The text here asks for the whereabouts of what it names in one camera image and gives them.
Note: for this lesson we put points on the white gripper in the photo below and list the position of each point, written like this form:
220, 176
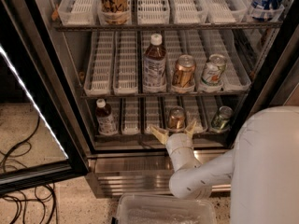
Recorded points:
177, 140

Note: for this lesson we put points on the orange can bottom shelf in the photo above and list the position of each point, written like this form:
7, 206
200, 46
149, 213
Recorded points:
176, 118

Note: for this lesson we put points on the orange can shelf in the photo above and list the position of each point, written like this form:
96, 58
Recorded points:
176, 118
184, 71

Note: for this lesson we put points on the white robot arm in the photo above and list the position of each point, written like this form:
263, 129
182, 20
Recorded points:
262, 168

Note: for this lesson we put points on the green can bottom shelf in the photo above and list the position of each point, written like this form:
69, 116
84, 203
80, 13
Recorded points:
221, 119

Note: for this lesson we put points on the orange can middle shelf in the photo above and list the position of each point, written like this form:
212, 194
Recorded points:
184, 71

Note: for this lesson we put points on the white green can middle shelf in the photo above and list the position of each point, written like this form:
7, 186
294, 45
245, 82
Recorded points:
213, 70

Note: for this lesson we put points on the small tea bottle bottom shelf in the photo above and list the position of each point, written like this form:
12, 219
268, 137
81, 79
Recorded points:
106, 122

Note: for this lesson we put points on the large tea bottle middle shelf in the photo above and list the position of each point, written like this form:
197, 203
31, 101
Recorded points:
154, 64

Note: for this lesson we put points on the stainless steel display fridge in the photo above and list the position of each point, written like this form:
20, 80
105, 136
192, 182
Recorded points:
116, 168

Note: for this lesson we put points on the open glass fridge door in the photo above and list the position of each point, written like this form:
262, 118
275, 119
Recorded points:
38, 145

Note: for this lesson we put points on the brown bottle top shelf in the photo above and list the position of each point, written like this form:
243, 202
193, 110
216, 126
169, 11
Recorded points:
115, 12

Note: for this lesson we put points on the white tray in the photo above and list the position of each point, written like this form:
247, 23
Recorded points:
99, 72
78, 12
194, 111
125, 79
153, 116
222, 42
130, 124
153, 12
188, 11

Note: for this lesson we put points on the clear plastic bin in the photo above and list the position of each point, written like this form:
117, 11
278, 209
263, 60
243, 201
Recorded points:
161, 209

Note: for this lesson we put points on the white tray middle far left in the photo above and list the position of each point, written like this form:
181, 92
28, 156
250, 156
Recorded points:
99, 72

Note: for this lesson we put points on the white tray middle far right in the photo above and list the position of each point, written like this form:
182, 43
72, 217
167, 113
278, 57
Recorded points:
222, 42

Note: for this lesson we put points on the white tray top far left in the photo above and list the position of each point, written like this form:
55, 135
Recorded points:
78, 12

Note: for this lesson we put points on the bottom wire shelf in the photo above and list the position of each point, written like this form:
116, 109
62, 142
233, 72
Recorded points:
148, 137

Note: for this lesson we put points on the wire shelf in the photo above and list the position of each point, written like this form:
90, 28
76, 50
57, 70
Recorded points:
168, 27
164, 94
148, 137

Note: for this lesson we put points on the middle wire shelf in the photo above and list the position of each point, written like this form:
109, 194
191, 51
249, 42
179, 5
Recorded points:
164, 94

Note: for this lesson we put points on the top wire shelf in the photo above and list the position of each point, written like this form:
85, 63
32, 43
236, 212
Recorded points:
168, 27

